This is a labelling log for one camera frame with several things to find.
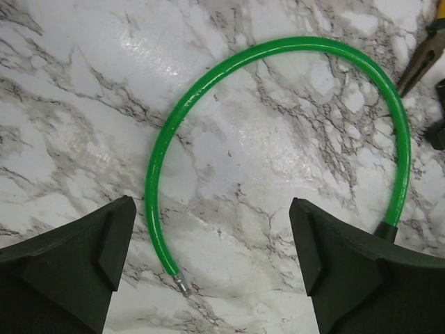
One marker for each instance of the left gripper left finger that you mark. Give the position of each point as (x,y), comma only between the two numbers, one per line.
(62,281)

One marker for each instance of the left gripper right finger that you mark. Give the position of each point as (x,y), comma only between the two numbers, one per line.
(363,283)

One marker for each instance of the green cable lock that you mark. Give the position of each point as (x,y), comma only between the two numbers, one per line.
(386,229)

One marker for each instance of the yellow handled pliers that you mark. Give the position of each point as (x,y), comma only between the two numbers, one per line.
(425,55)

